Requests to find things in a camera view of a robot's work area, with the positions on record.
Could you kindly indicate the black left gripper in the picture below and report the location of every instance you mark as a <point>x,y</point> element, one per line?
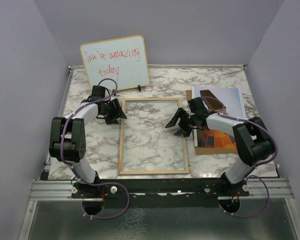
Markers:
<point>117,112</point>

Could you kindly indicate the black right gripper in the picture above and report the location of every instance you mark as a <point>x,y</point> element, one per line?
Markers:
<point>185,131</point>

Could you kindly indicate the wooden picture frame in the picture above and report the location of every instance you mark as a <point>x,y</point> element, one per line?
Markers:
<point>146,146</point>

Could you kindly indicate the colourful balloon photo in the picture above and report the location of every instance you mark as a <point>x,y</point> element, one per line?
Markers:
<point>231,98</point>

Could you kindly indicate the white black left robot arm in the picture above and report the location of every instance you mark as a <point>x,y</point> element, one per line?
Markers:
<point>67,141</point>

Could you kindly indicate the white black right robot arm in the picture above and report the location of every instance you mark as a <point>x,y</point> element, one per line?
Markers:
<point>255,145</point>

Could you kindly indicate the yellow framed whiteboard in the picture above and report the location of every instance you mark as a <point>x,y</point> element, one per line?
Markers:
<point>122,59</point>

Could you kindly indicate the aluminium table edge rail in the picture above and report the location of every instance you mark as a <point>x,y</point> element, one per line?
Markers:
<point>47,163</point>

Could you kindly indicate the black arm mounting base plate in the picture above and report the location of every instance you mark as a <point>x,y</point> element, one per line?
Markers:
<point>159,192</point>

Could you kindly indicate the front aluminium rail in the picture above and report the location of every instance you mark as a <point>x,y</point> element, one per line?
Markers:
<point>278,188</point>

